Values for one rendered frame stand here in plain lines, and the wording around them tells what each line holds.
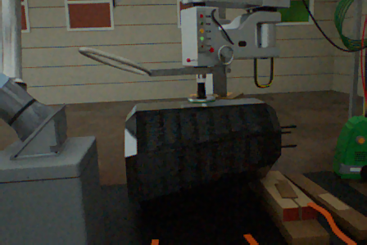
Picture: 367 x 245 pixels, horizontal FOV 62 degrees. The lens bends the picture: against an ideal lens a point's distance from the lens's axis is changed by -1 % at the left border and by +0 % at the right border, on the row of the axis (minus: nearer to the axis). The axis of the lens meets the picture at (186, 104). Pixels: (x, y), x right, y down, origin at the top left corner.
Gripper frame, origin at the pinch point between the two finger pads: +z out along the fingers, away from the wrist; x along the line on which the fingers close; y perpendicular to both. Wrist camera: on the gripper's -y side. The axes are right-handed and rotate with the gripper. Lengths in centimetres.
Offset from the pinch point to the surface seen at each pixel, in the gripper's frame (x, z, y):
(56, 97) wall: 435, 103, -539
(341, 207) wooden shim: 130, 80, 148
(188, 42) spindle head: 64, -3, 24
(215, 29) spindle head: 68, -16, 39
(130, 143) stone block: 47, 79, 14
